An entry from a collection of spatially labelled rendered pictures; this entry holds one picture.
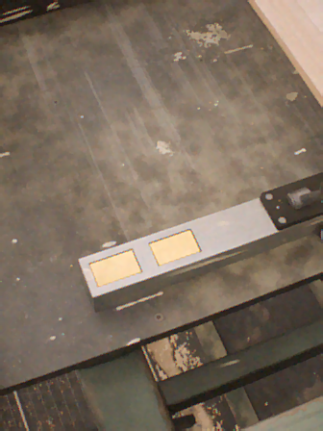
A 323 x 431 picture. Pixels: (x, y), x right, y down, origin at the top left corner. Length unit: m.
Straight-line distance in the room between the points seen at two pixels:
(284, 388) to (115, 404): 2.10
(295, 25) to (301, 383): 1.94
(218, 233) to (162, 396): 0.19
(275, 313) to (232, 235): 2.06
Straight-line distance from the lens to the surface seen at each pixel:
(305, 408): 0.71
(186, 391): 0.81
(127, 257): 0.77
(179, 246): 0.78
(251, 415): 1.89
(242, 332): 2.98
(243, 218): 0.80
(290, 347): 0.84
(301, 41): 1.03
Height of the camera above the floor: 2.12
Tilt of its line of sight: 39 degrees down
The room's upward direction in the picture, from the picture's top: 89 degrees counter-clockwise
